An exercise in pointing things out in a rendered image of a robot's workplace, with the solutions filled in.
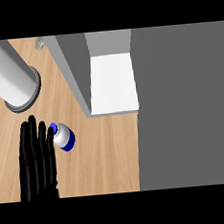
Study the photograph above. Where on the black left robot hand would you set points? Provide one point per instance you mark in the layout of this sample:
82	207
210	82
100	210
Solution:
35	162

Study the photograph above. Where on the grey open cabinet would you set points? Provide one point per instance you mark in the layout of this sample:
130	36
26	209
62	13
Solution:
111	82

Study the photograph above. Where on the white bottle with blue cap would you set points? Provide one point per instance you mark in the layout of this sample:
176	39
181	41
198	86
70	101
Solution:
63	137

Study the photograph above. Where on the white cylinder with grey rim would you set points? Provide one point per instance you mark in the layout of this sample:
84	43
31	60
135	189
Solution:
10	76

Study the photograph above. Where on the small pale round knob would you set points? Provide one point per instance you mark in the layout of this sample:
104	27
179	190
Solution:
39	43

